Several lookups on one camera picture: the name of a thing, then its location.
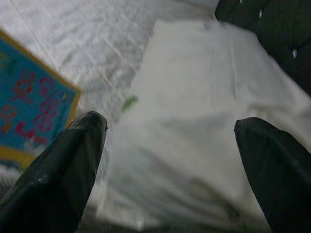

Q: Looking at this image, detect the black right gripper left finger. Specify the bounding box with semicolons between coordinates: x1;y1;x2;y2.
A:
0;110;108;233

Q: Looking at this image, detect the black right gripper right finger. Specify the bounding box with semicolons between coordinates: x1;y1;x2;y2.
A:
233;116;311;233

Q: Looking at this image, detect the colourful children's book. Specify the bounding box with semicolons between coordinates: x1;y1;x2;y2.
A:
0;29;82;168

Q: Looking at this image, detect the white pillow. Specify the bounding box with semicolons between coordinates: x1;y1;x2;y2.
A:
96;18;311;231

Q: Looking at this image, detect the white quilted mattress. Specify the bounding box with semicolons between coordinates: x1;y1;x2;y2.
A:
0;0;221;233

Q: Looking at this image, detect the dark tufted headboard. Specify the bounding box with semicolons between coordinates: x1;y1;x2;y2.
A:
215;0;311;97

